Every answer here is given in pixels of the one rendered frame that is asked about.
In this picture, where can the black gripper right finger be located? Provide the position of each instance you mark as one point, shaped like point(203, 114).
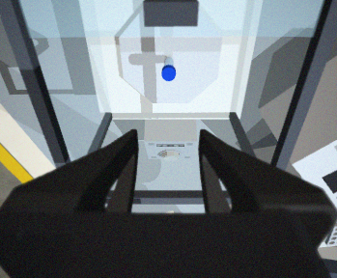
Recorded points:
point(256, 186)

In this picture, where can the blue-capped tube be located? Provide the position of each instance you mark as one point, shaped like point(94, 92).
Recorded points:
point(168, 71)

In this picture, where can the grey bench mat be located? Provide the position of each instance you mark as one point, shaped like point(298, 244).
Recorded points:
point(14, 98)

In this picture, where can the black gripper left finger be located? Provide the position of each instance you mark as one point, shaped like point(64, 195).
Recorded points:
point(84, 183)

